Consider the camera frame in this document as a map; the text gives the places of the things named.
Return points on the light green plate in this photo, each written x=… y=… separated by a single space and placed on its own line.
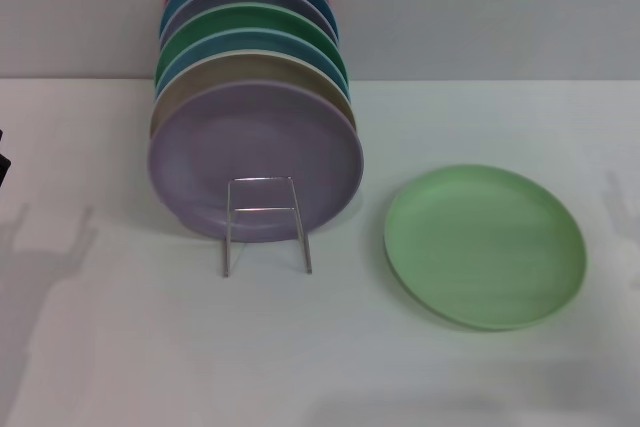
x=480 y=247

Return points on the beige plate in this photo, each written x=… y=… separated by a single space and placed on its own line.
x=240 y=69

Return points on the lilac plate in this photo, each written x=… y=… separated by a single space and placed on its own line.
x=250 y=137

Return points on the light blue plate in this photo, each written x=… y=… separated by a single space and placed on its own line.
x=250 y=42

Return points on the dark green plate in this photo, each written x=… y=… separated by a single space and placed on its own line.
x=250 y=17

